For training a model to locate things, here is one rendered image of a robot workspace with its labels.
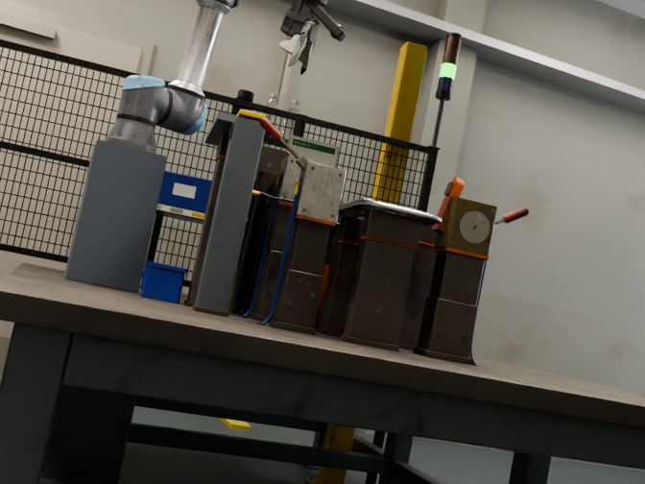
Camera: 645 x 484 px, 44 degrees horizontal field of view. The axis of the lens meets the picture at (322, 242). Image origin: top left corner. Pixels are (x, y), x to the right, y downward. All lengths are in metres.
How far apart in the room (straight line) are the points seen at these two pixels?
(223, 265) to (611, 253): 5.01
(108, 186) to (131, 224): 0.12
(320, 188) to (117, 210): 0.78
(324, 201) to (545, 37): 4.76
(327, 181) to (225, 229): 0.25
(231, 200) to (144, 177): 0.60
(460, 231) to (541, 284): 4.35
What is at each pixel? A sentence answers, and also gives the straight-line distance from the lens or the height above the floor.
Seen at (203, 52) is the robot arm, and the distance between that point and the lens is 2.49.
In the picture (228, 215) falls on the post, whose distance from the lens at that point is 1.76.
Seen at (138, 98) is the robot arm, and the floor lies 1.25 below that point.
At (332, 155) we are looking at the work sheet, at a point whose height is 1.41.
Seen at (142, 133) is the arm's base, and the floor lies 1.15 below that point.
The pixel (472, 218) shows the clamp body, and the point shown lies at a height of 1.02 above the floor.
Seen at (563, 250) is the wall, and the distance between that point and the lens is 6.22.
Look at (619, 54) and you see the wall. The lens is 6.73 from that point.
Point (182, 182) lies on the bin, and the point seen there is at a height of 1.13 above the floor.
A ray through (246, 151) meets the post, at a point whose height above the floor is 1.07.
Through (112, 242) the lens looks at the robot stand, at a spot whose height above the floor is 0.83.
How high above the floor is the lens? 0.76
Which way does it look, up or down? 5 degrees up
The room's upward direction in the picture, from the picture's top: 11 degrees clockwise
